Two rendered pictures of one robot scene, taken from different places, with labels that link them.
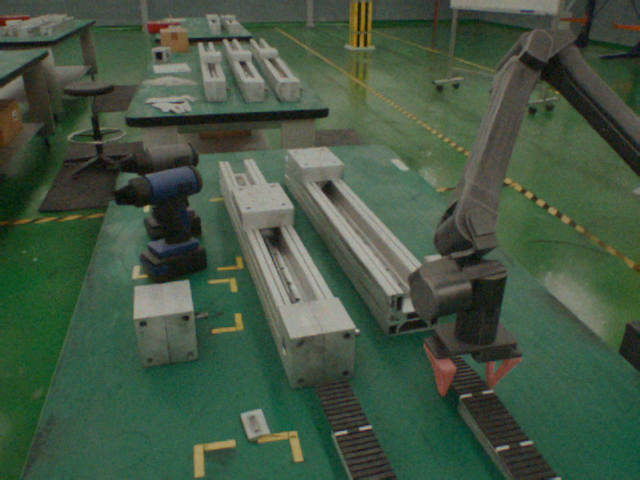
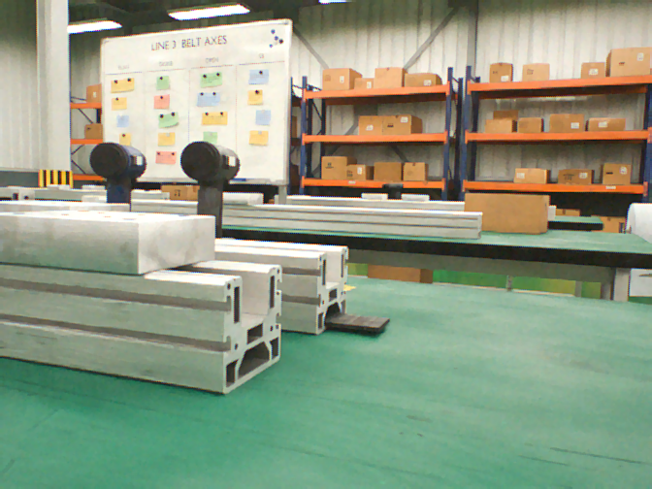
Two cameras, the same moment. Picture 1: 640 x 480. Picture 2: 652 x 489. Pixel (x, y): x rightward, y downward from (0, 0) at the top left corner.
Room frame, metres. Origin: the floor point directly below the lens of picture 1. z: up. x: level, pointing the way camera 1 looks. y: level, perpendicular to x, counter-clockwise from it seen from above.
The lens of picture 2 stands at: (1.91, -0.30, 0.93)
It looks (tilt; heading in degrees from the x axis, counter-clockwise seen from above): 6 degrees down; 125
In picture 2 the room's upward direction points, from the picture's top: 1 degrees clockwise
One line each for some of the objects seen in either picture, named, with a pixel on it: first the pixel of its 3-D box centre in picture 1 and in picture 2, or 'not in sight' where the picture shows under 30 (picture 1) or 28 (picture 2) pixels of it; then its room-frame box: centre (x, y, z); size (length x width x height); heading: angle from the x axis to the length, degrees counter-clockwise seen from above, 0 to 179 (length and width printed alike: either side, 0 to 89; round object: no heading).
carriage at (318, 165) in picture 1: (314, 168); (104, 252); (1.45, 0.00, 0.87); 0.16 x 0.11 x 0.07; 15
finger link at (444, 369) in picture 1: (453, 366); not in sight; (0.65, -0.20, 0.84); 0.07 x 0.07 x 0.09; 13
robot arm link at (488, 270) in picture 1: (479, 285); not in sight; (0.65, -0.22, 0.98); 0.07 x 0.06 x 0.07; 114
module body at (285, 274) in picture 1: (262, 231); (54, 263); (1.16, 0.12, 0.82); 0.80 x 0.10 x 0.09; 15
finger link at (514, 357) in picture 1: (485, 361); not in sight; (0.66, -0.25, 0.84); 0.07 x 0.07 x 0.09; 13
